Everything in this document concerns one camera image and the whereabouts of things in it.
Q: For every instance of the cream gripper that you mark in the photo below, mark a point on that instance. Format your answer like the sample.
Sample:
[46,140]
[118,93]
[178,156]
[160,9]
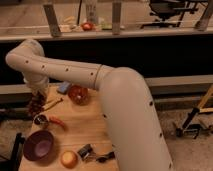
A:
[42,91]

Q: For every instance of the dark red grape bunch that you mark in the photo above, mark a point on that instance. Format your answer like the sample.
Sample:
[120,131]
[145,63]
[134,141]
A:
[36,104]

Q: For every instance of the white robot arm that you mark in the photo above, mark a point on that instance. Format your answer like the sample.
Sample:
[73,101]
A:
[132,122]

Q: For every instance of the red orange bowl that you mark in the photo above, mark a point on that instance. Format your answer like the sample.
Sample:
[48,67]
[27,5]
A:
[78,95]

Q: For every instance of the purple bowl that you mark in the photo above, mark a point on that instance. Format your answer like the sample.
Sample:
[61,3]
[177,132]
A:
[38,145]

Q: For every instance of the yellow green banana toy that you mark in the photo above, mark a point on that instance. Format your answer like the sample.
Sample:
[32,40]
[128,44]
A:
[52,103]

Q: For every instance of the blue sponge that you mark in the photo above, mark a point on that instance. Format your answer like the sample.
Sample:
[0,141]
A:
[63,87]

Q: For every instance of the red chili pepper toy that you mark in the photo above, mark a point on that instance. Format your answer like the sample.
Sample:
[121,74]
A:
[57,121]

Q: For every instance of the small metal can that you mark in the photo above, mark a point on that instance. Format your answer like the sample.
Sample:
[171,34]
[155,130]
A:
[41,121]

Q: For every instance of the small metal cup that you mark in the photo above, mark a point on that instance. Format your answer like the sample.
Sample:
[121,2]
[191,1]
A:
[86,152]

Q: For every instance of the orange yellow apple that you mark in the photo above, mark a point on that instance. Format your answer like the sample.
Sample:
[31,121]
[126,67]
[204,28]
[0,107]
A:
[69,159]

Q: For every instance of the red fruit on shelf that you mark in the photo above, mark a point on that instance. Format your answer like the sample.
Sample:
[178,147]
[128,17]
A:
[87,26]

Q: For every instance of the black office chair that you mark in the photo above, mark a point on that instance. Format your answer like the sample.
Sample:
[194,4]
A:
[169,13]

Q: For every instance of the black chair frame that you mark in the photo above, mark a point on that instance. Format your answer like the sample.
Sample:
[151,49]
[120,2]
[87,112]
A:
[12,164]

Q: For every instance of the black handled peeler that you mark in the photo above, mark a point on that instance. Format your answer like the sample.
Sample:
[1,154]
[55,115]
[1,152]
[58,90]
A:
[102,158]

